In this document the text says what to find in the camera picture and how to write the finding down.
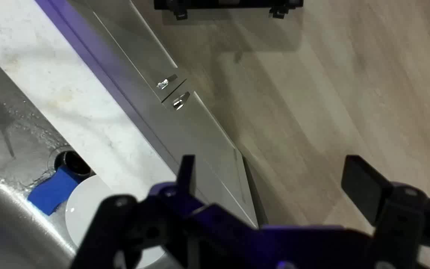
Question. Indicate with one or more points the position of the white round plate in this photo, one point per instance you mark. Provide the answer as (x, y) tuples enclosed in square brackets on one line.
[(89, 210)]

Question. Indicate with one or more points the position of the blue sponge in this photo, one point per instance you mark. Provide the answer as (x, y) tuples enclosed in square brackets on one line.
[(53, 192)]

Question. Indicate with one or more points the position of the white false drawer panel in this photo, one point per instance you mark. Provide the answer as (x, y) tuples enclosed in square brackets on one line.
[(93, 38)]

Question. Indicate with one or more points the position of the stainless steel sink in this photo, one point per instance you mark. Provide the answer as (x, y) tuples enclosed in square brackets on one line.
[(7, 150)]

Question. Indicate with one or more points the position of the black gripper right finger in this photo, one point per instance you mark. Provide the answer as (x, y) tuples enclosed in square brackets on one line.
[(366, 189)]

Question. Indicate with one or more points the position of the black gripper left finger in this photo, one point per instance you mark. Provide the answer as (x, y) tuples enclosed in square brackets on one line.
[(186, 174)]

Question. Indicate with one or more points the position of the white sink cabinet door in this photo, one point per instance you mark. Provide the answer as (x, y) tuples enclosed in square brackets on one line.
[(205, 140), (135, 45)]

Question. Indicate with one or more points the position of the black equipment box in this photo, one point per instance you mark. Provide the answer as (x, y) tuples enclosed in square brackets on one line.
[(225, 4)]

